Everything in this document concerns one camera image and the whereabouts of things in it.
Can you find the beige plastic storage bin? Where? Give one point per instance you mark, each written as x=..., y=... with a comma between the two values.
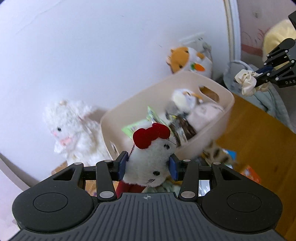
x=208, y=119

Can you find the leopard print plush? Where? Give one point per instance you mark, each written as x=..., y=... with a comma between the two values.
x=213, y=153

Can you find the green snack packet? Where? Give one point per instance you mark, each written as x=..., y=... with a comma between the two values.
x=152, y=117

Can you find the white wall socket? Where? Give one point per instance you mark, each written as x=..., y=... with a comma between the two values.
x=197, y=38

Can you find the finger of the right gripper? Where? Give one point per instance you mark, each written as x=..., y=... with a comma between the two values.
x=268, y=75
x=284, y=52

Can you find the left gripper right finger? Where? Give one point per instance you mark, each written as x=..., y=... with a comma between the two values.
x=224, y=181

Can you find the grey blanket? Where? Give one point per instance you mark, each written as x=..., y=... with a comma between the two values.
x=269, y=101

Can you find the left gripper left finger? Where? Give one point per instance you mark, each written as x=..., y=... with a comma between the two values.
x=69, y=183

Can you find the white fluffy plush toy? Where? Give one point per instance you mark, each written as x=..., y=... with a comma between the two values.
x=78, y=138

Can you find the grey white snack packet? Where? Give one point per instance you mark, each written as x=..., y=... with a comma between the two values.
x=180, y=127

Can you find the yellow pillow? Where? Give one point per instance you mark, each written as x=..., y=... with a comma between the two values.
x=275, y=35

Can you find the white kitty plush red bow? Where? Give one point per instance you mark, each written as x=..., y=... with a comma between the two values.
x=146, y=166

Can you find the small grey white plush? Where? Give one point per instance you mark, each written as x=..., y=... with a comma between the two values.
x=186, y=100

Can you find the orange white hamster plush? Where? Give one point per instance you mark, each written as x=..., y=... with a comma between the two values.
x=188, y=59

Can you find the blue cartoon tissue pack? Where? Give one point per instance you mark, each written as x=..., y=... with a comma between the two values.
x=230, y=158

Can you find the cream fabric scrunchie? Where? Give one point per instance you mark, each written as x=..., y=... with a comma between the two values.
x=247, y=79

